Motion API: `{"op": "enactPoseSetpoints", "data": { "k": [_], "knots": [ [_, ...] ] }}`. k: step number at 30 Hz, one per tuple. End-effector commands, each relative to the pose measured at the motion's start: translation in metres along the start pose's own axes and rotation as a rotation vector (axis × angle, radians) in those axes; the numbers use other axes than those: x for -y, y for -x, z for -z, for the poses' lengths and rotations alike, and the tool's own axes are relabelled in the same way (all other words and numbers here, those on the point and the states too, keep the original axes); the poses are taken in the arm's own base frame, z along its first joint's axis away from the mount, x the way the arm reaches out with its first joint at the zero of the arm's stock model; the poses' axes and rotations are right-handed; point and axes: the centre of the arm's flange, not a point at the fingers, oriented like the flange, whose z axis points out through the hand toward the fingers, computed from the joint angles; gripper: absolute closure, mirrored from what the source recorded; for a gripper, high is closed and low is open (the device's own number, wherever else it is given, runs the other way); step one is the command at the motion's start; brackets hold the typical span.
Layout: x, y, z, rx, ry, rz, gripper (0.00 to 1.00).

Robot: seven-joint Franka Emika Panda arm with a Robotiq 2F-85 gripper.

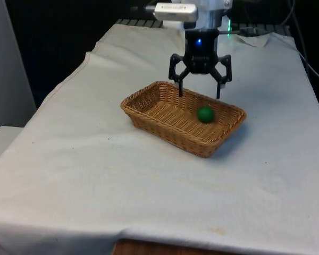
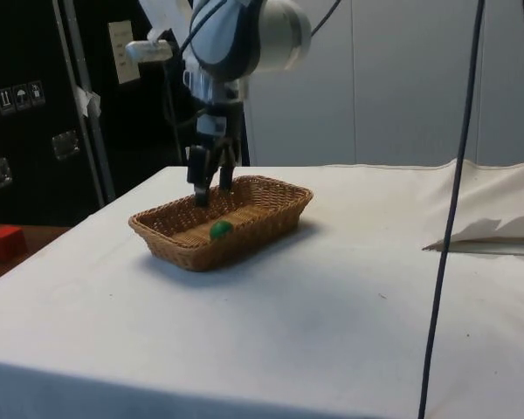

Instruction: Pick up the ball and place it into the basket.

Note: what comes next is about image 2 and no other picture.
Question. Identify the red cube block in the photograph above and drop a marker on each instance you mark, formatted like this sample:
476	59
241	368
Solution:
6	244

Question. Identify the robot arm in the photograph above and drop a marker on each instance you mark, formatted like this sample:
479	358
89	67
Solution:
238	43

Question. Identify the brown wicker basket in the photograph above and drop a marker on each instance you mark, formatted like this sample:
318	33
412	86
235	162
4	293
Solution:
262	205

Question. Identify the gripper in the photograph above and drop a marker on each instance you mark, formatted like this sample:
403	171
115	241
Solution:
231	118

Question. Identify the black cabinet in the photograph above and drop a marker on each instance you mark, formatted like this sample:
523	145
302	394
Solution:
26	52

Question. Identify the green ball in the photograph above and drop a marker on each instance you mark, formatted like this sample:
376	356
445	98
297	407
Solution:
220	229

